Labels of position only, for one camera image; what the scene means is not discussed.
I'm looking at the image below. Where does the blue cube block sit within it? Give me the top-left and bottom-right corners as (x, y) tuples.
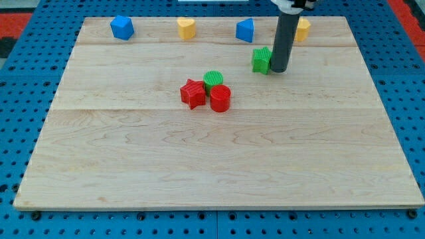
(110, 15), (134, 40)

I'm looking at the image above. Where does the yellow heart block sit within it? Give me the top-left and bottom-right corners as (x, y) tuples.
(177, 17), (197, 40)

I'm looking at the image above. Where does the red cylinder block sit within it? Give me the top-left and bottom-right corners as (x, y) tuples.
(210, 84), (231, 112)

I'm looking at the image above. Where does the red star block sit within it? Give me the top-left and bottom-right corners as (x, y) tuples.
(180, 79), (206, 110)

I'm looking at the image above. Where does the green star block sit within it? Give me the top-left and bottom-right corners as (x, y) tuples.
(251, 46), (272, 75)

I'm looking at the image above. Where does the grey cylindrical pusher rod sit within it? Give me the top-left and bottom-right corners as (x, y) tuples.
(270, 12), (300, 73)

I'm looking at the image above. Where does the wooden board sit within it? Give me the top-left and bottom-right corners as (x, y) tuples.
(14, 17), (424, 211)

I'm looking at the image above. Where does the yellow pentagon block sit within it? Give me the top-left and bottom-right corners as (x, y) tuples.
(295, 17), (311, 42)

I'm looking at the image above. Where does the green cylinder block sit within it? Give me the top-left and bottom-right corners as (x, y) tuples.
(203, 70), (224, 96)

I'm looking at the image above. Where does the blue triangle block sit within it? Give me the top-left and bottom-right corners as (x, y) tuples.
(235, 18), (254, 43)

